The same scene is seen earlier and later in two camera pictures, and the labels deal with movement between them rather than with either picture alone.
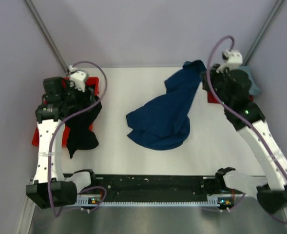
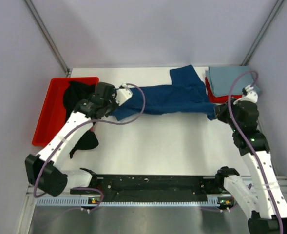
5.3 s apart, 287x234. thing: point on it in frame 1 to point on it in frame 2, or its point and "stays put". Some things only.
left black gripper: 84,103 to 115,103
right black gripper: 214,70 to 220,110
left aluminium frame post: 46,32 stays put
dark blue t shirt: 162,123 to 186,94
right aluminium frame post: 263,31 stays put
